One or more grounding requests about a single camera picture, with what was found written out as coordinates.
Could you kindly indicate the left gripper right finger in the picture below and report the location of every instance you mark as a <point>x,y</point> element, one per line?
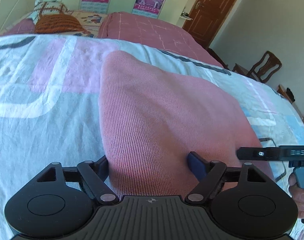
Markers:
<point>198,166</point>

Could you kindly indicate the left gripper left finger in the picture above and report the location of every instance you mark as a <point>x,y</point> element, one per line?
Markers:
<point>101,168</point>

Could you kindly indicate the pink knit sweater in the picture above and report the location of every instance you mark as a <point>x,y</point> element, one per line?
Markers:
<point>150,120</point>

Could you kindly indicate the person's right hand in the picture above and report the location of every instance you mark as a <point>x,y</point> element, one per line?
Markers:
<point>297,195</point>

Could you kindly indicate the white patterned bed sheet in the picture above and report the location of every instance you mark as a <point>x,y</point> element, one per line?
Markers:
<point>49,91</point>

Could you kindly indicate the dark wooden chair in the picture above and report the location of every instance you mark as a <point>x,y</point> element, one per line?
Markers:
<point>263,70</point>

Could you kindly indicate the folded maroon checked blanket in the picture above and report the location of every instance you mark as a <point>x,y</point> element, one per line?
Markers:
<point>155,34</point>

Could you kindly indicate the orange knitted cushion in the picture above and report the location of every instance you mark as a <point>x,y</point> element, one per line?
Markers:
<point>58,23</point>

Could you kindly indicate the brown wooden door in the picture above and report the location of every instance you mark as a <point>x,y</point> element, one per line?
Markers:
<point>207,16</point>

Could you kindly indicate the patterned cream pillow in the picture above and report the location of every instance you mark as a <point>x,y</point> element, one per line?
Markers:
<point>42,8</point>

